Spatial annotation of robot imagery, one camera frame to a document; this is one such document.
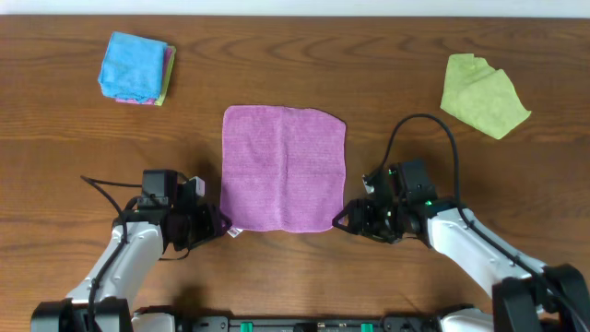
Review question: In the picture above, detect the purple microfibre cloth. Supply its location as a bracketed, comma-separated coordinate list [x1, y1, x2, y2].
[220, 105, 347, 233]

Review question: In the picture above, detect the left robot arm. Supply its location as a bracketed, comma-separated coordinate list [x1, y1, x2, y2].
[30, 170, 232, 331]

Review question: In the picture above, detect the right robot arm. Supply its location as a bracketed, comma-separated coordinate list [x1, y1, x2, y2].
[332, 160, 589, 331]

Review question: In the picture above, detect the folded green cloth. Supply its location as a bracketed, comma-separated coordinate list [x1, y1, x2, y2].
[154, 46, 176, 106]

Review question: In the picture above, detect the crumpled green cloth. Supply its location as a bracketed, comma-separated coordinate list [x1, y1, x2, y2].
[441, 53, 531, 140]

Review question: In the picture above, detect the folded blue cloth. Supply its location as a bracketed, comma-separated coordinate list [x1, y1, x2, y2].
[98, 31, 168, 102]

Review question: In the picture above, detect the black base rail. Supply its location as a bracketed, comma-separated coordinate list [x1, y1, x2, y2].
[131, 308, 542, 332]

